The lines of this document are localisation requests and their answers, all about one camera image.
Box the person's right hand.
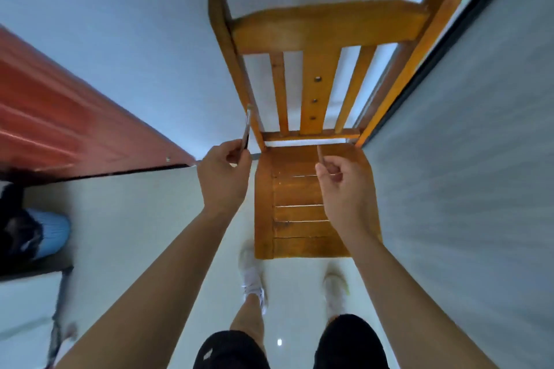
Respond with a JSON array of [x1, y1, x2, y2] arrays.
[[315, 155, 381, 240]]

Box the person's left hand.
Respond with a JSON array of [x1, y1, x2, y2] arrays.
[[197, 138, 253, 220]]

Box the black brush with silver ferrule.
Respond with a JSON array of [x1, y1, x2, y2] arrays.
[[239, 103, 253, 152]]

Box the wooden chair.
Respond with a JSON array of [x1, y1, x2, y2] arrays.
[[207, 0, 467, 261]]

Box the person's right forearm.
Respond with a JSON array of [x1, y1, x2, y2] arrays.
[[344, 228, 499, 369]]

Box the person's left forearm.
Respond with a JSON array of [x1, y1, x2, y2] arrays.
[[56, 208, 230, 369]]

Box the person's white right shoe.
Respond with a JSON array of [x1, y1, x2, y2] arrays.
[[322, 269, 350, 318]]

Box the person's white shoe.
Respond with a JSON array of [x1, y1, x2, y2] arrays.
[[322, 269, 350, 318], [238, 239, 269, 315]]

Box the person's white left shoe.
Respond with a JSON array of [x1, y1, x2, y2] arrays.
[[238, 239, 269, 315]]

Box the person's left leg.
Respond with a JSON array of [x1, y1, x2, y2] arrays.
[[229, 293, 266, 350]]

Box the grey sliding door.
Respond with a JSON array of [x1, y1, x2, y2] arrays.
[[359, 0, 554, 369]]

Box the black shorts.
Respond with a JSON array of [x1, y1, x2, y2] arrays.
[[192, 314, 390, 369]]

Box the red wooden door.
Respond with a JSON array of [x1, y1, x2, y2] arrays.
[[0, 25, 198, 186]]

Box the light blue ribbed bin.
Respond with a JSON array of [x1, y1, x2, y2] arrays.
[[25, 208, 72, 261]]

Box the white drawer cabinet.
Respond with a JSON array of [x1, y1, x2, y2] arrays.
[[0, 269, 72, 369]]

